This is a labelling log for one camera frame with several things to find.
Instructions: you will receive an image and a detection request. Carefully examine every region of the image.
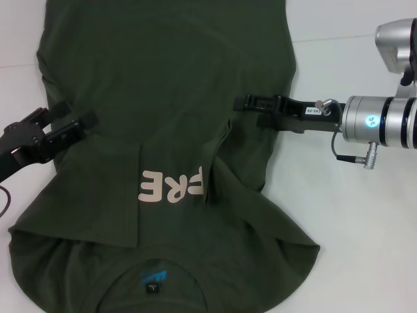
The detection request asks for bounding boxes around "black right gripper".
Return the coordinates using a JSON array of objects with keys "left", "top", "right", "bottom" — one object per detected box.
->
[{"left": 233, "top": 94, "right": 347, "bottom": 134}]

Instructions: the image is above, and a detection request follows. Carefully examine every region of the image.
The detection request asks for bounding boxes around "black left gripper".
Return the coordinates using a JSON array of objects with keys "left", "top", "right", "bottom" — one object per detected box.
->
[{"left": 0, "top": 100, "right": 98, "bottom": 183}]

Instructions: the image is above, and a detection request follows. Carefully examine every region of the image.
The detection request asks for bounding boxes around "dark green FREE! T-shirt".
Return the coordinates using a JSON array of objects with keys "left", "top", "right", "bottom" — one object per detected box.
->
[{"left": 8, "top": 0, "right": 322, "bottom": 313}]

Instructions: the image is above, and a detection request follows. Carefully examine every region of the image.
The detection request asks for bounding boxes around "silver round connector plug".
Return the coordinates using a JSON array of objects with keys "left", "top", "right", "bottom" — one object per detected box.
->
[{"left": 315, "top": 98, "right": 346, "bottom": 117}]

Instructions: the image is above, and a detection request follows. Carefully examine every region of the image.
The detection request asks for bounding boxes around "dark left gripper cable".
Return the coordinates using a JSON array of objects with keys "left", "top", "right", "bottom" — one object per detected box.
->
[{"left": 0, "top": 185, "right": 12, "bottom": 218}]

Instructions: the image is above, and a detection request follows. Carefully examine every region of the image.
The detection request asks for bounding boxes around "dark gripper cable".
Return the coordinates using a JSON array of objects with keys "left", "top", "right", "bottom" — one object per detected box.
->
[
  {"left": 330, "top": 128, "right": 367, "bottom": 161},
  {"left": 0, "top": 185, "right": 12, "bottom": 218}
]

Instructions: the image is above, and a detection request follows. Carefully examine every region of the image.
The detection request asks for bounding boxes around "silver cable connector plug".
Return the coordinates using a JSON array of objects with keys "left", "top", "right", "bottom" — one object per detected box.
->
[{"left": 362, "top": 142, "right": 379, "bottom": 170}]

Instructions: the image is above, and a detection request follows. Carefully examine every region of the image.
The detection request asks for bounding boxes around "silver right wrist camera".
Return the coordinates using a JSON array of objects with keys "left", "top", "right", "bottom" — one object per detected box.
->
[{"left": 374, "top": 18, "right": 417, "bottom": 98}]

